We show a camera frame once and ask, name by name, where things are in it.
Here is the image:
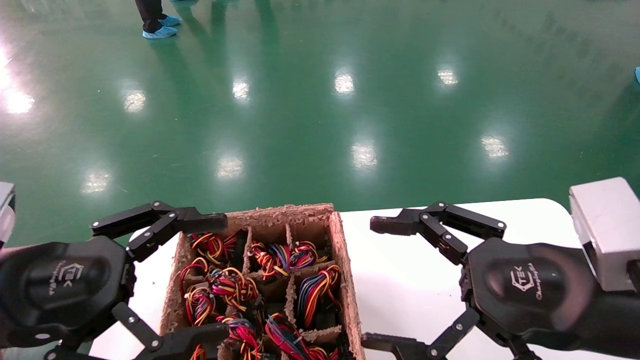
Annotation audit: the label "red blue yellow wire bundle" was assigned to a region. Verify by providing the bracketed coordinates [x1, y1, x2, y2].
[179, 257, 218, 328]

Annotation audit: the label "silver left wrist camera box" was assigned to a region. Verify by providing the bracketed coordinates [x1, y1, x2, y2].
[0, 181, 17, 247]

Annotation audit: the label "blue red orange wire bundle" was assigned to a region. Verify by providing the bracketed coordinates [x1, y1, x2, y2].
[264, 313, 347, 360]

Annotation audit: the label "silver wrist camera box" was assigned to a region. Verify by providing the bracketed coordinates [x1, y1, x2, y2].
[569, 177, 640, 292]
[0, 181, 17, 247]

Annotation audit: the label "yellow red purple wire bundle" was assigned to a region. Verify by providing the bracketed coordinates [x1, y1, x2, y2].
[207, 268, 261, 303]

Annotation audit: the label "black trouser legs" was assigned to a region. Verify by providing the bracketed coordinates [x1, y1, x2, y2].
[134, 0, 167, 34]

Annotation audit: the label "red blue green wire bundle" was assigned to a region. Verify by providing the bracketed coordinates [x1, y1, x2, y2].
[217, 314, 264, 360]

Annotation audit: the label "brown cardboard divided box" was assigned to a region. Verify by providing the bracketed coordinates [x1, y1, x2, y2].
[160, 202, 366, 360]

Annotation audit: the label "silver power supply multicolour wires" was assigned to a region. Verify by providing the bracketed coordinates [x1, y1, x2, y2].
[297, 264, 343, 329]

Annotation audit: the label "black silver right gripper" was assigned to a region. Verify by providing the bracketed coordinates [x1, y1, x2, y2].
[361, 202, 640, 360]

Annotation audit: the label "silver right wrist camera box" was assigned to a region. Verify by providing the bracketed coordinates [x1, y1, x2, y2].
[569, 177, 640, 292]

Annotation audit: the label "orange purple blue wire bundle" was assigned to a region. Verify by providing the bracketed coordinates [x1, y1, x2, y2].
[249, 240, 329, 281]

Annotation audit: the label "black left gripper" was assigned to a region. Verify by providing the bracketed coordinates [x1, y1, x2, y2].
[0, 201, 231, 360]

